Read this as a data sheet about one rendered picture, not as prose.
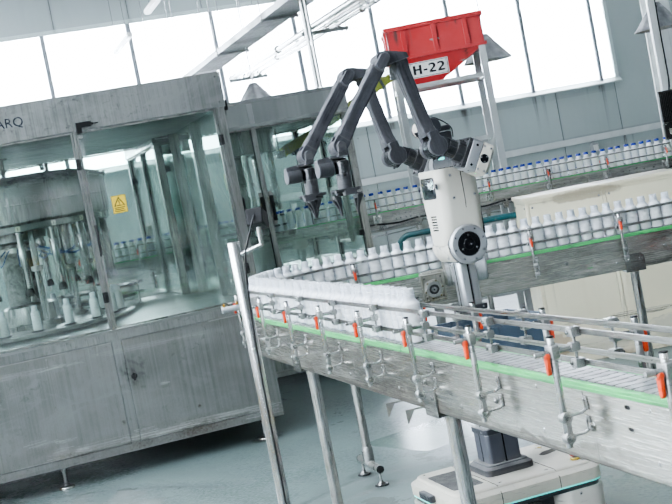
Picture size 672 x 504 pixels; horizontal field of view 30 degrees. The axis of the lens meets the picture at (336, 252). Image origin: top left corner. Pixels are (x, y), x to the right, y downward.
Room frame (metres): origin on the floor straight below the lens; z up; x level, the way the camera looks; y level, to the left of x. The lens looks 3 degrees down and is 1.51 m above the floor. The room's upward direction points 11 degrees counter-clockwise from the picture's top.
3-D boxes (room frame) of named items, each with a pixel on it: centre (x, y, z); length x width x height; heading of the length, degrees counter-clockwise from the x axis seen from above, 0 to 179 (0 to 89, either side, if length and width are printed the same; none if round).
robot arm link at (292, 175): (5.07, 0.08, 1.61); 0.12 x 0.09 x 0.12; 109
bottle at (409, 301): (3.76, -0.19, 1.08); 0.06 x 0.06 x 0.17
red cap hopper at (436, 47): (11.62, -1.24, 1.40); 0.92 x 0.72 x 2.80; 89
